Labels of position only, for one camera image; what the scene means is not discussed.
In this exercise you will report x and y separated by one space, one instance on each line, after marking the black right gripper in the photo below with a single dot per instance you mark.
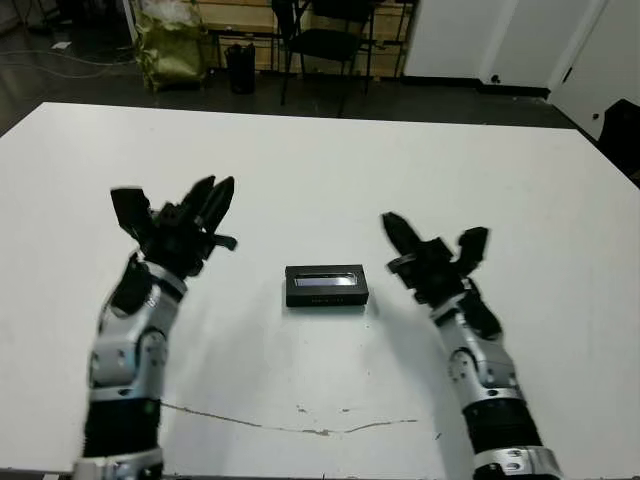
432 275

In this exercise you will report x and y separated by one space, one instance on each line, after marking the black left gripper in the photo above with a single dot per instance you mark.
175 245

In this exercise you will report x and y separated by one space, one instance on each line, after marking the black box lid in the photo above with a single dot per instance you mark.
325 295

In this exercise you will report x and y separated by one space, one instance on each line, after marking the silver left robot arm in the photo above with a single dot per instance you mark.
125 360

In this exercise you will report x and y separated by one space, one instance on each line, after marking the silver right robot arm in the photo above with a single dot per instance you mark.
490 370

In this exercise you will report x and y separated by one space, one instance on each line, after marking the black waste bin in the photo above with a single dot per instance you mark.
240 69

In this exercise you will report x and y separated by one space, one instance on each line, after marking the yellow-green plastic bag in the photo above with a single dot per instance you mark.
170 56

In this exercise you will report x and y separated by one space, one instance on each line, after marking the black mesh chair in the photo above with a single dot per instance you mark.
325 39

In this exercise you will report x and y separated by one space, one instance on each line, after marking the black folding stand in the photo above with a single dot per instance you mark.
286 13

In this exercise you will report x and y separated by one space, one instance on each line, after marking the white paper sheet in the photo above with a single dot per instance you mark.
61 45

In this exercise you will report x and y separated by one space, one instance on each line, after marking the black chair back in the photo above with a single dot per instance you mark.
622 140

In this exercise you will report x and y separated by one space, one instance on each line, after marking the white door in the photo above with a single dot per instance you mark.
600 50

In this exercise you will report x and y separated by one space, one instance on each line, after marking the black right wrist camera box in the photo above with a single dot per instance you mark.
472 247

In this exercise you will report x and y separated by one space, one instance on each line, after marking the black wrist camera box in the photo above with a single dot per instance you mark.
472 247
130 210

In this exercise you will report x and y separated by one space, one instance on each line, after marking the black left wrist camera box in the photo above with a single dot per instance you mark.
130 210

